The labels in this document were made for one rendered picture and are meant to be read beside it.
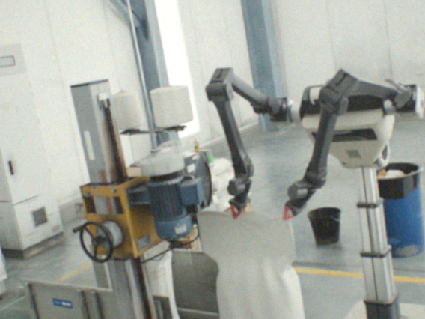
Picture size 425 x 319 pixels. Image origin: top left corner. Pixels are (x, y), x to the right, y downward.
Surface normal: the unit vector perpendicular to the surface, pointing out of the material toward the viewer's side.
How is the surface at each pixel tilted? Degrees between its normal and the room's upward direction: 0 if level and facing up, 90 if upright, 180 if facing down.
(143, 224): 90
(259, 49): 90
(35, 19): 90
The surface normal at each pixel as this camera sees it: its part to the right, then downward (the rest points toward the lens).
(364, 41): -0.53, 0.25
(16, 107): 0.83, -0.03
